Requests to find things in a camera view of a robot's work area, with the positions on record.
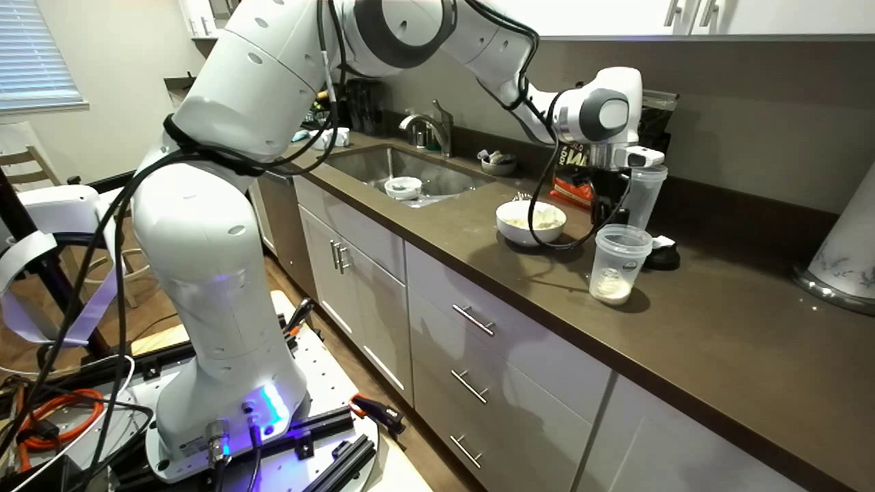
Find metal paper towel holder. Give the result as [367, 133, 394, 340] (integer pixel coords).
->
[790, 262, 875, 321]

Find chrome kitchen faucet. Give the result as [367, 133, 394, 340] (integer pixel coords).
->
[395, 98, 455, 160]

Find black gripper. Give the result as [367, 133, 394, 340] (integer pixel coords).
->
[591, 167, 640, 231]

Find short clear shaker bottle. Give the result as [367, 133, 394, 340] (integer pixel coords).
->
[587, 220, 656, 306]

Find white upper kitchen cabinets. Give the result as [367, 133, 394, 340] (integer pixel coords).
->
[174, 0, 875, 45]

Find white curved plastic frame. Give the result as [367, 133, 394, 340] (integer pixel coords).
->
[0, 180, 126, 351]

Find orange cable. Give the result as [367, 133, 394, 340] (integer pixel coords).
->
[11, 387, 112, 473]

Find white window blinds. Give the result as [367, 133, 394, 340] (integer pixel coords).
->
[0, 0, 89, 116]

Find stainless steel sink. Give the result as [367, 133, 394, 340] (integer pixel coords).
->
[316, 143, 488, 210]

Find black shaker lid white cap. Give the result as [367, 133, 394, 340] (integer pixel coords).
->
[643, 232, 682, 273]

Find perforated metal robot base plate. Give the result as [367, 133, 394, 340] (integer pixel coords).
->
[116, 287, 431, 492]

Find silver bar drawer handle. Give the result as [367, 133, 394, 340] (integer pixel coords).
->
[449, 368, 492, 409]
[446, 433, 487, 471]
[450, 301, 498, 340]

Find dark built-in dishwasher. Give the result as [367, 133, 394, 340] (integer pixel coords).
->
[252, 167, 316, 298]

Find tall clear shaker bottle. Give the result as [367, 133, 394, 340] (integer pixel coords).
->
[626, 165, 670, 231]

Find black tripod leg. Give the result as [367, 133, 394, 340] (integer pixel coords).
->
[0, 167, 116, 365]

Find white ceramic bowl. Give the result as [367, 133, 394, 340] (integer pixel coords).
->
[492, 197, 570, 249]

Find wooden chair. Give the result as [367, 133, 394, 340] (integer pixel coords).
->
[0, 146, 63, 194]

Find black aluminium rail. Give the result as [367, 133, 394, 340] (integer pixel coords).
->
[305, 435, 379, 492]
[268, 404, 358, 459]

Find black coffee maker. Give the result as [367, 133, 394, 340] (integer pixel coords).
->
[343, 81, 390, 139]

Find light wooden plank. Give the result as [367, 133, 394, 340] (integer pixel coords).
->
[126, 322, 200, 362]

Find black orange bar clamp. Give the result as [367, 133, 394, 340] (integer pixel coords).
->
[280, 298, 316, 346]
[350, 392, 406, 441]

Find small white bowl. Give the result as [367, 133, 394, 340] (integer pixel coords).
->
[379, 174, 425, 204]

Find small silver metal object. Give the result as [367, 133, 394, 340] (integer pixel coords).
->
[472, 146, 520, 178]

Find light lower kitchen cabinets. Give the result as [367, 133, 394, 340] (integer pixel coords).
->
[254, 167, 810, 492]

